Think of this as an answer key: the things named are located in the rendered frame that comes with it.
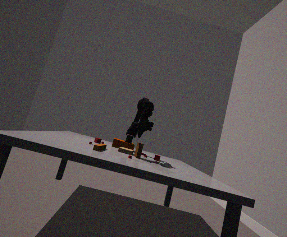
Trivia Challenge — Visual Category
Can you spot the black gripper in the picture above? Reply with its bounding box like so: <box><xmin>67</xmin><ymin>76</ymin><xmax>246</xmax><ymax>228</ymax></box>
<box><xmin>131</xmin><ymin>116</ymin><xmax>152</xmax><ymax>138</ymax></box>

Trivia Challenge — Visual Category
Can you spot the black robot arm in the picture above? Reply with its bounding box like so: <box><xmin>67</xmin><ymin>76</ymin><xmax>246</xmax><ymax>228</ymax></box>
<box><xmin>125</xmin><ymin>98</ymin><xmax>154</xmax><ymax>144</ymax></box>

